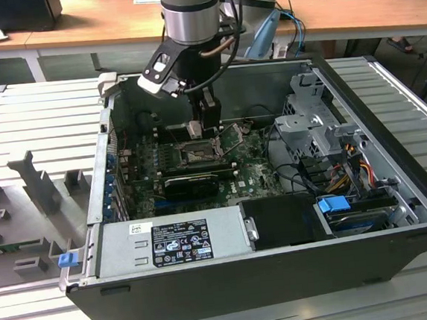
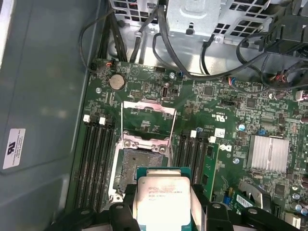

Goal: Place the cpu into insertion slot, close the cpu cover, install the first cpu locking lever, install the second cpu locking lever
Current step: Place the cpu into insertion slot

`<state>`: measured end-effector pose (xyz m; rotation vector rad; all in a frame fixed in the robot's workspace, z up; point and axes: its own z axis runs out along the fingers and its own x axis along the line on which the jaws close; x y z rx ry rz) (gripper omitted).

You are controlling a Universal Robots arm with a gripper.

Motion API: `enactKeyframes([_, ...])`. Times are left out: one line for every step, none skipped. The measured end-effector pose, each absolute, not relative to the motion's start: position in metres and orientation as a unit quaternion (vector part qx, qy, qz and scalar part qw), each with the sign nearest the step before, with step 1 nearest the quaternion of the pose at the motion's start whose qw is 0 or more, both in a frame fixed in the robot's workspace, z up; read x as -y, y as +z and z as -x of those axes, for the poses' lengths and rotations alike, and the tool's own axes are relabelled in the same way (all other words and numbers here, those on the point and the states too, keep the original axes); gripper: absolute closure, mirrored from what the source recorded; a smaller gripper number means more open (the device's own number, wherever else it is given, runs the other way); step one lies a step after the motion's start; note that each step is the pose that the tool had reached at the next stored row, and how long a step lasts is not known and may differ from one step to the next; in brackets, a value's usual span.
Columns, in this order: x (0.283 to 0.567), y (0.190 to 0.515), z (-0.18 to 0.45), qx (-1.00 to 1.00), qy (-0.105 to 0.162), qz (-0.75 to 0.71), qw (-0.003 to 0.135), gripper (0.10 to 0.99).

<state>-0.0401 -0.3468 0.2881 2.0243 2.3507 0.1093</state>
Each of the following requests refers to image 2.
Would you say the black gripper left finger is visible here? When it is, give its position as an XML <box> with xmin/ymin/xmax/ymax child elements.
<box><xmin>51</xmin><ymin>184</ymin><xmax>141</xmax><ymax>231</ymax></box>

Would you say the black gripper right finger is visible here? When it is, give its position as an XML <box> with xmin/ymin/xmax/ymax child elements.
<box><xmin>192</xmin><ymin>184</ymin><xmax>299</xmax><ymax>231</ymax></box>

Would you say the silver topped CPU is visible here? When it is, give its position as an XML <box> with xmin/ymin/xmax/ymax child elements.
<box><xmin>133</xmin><ymin>166</ymin><xmax>207</xmax><ymax>231</ymax></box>

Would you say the metal socket cover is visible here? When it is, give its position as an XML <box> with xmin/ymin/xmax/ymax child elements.
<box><xmin>121</xmin><ymin>100</ymin><xmax>178</xmax><ymax>154</ymax></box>

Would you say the black RAM slot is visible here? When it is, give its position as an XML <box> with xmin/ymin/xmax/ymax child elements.
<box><xmin>90</xmin><ymin>117</ymin><xmax>108</xmax><ymax>214</ymax></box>
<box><xmin>82</xmin><ymin>122</ymin><xmax>100</xmax><ymax>214</ymax></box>
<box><xmin>173</xmin><ymin>134</ymin><xmax>187</xmax><ymax>168</ymax></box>
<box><xmin>74</xmin><ymin>115</ymin><xmax>92</xmax><ymax>215</ymax></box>
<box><xmin>99</xmin><ymin>122</ymin><xmax>116</xmax><ymax>211</ymax></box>
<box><xmin>192</xmin><ymin>136</ymin><xmax>206</xmax><ymax>187</ymax></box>
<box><xmin>183</xmin><ymin>129</ymin><xmax>197</xmax><ymax>168</ymax></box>

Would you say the CPU socket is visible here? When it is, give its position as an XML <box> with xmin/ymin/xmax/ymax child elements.
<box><xmin>109</xmin><ymin>141</ymin><xmax>174</xmax><ymax>204</ymax></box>

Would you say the green RAM stick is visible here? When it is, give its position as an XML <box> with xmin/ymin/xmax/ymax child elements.
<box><xmin>203</xmin><ymin>141</ymin><xmax>220</xmax><ymax>202</ymax></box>

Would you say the silver finned heatsink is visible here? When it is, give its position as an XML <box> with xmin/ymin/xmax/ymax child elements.
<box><xmin>247</xmin><ymin>134</ymin><xmax>289</xmax><ymax>174</ymax></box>

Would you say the green motherboard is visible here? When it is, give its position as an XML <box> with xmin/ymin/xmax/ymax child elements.
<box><xmin>64</xmin><ymin>57</ymin><xmax>308</xmax><ymax>231</ymax></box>

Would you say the silver coin battery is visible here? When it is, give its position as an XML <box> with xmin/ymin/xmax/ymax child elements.
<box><xmin>109</xmin><ymin>73</ymin><xmax>126</xmax><ymax>90</ymax></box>

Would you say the black open PC case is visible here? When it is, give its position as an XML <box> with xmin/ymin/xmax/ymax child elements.
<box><xmin>0</xmin><ymin>0</ymin><xmax>308</xmax><ymax>231</ymax></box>

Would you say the metal drive cage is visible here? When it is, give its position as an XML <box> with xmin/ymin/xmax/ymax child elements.
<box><xmin>109</xmin><ymin>0</ymin><xmax>296</xmax><ymax>45</ymax></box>

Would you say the black looped cable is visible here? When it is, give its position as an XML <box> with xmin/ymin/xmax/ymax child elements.
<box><xmin>153</xmin><ymin>33</ymin><xmax>287</xmax><ymax>80</ymax></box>

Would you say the flat black cable bundle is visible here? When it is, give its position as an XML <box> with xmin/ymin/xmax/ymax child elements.
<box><xmin>97</xmin><ymin>11</ymin><xmax>128</xmax><ymax>62</ymax></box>

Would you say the black sleeved cable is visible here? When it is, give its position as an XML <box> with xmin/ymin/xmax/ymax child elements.
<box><xmin>128</xmin><ymin>4</ymin><xmax>161</xmax><ymax>64</ymax></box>

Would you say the black drive bay bracket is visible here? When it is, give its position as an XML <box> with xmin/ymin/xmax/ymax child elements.
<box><xmin>263</xmin><ymin>0</ymin><xmax>308</xmax><ymax>57</ymax></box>

